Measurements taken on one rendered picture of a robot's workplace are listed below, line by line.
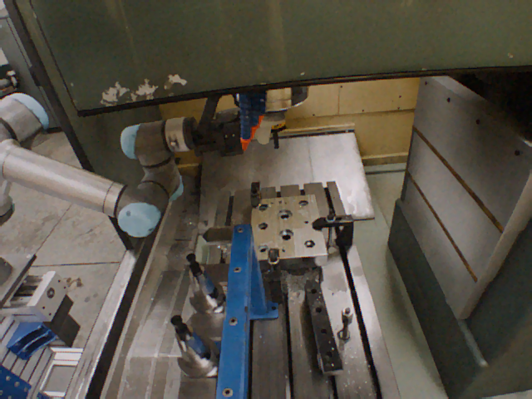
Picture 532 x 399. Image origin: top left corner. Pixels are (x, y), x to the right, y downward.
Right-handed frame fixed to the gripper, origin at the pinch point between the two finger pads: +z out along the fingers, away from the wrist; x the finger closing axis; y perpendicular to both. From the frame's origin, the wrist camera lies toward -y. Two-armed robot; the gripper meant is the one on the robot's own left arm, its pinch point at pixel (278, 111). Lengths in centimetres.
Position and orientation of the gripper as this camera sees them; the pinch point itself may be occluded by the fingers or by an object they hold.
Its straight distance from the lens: 67.3
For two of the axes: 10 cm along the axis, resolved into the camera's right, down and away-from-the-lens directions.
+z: 9.9, -1.1, -0.8
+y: 1.4, 7.8, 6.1
